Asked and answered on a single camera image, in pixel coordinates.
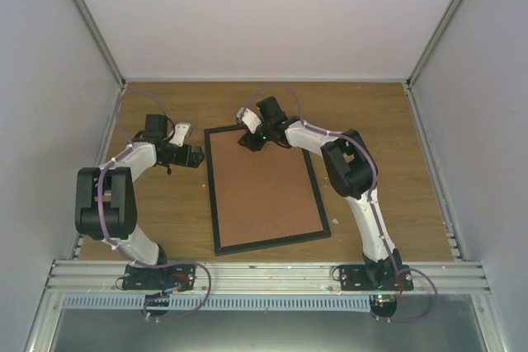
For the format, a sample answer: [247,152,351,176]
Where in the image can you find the brown backing board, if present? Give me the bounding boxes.
[209,129,325,249]

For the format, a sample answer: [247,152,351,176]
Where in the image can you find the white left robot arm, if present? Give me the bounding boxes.
[74,114,205,289]

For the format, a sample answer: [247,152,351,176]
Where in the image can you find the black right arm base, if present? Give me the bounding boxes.
[331,263,414,292]

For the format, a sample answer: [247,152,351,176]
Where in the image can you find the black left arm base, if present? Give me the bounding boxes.
[115,264,196,293]

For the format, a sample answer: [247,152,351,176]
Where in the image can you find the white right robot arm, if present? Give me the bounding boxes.
[236,96,397,290]

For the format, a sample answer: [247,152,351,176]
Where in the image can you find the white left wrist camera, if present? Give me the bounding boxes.
[169,123,192,147]

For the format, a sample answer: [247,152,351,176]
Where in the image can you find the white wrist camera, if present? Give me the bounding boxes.
[236,107,262,134]
[169,123,192,147]

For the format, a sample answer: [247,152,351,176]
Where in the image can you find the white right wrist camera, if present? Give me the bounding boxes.
[236,107,262,134]

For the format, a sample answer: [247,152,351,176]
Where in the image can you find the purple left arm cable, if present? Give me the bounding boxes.
[98,90,214,322]

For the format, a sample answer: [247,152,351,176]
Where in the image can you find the aluminium mounting rail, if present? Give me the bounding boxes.
[45,260,490,294]

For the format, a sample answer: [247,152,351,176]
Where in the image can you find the grey slotted cable duct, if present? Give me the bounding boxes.
[63,293,370,312]

